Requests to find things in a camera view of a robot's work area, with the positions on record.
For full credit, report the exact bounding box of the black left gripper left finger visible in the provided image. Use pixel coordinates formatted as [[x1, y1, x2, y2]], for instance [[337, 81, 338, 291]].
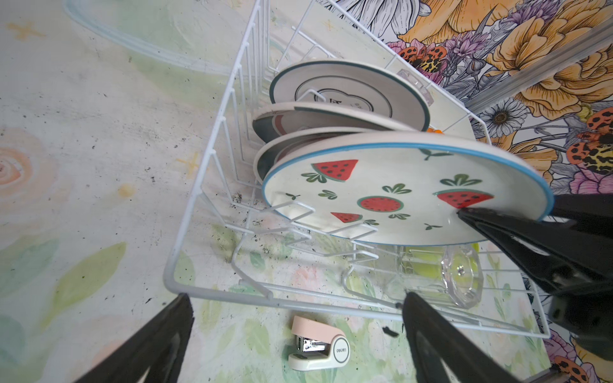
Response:
[[78, 294, 195, 382]]

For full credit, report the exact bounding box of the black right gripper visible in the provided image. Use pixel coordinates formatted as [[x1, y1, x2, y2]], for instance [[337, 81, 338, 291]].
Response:
[[458, 194, 613, 362]]

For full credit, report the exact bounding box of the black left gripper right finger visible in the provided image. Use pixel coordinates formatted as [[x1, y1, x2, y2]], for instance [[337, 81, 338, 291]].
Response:
[[402, 292, 517, 383]]

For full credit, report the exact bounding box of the watermelon pattern plate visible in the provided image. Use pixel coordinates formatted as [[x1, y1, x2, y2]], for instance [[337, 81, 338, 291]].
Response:
[[254, 131, 554, 247]]

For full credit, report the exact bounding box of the near clear plastic glass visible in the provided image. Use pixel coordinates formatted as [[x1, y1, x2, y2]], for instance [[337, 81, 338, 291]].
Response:
[[342, 245, 484, 310]]

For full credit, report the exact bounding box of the clear plastic glass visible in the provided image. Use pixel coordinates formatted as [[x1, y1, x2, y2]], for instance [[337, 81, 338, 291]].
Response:
[[397, 70, 434, 106], [342, 245, 484, 310]]

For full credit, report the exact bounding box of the floral table mat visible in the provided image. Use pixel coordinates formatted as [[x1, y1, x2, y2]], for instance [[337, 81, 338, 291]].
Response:
[[0, 0, 552, 383]]

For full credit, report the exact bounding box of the far clear plastic glass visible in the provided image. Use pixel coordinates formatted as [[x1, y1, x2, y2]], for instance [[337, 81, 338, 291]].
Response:
[[397, 70, 434, 106]]

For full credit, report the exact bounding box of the teal rimmed back plate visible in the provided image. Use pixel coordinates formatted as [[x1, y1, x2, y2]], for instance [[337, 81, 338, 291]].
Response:
[[269, 59, 431, 132]]

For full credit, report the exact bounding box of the white wire dish rack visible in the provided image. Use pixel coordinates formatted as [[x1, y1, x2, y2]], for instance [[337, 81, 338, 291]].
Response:
[[163, 1, 550, 338]]

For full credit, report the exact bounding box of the aluminium corner post right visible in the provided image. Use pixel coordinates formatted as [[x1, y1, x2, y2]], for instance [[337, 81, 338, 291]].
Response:
[[465, 19, 612, 114]]

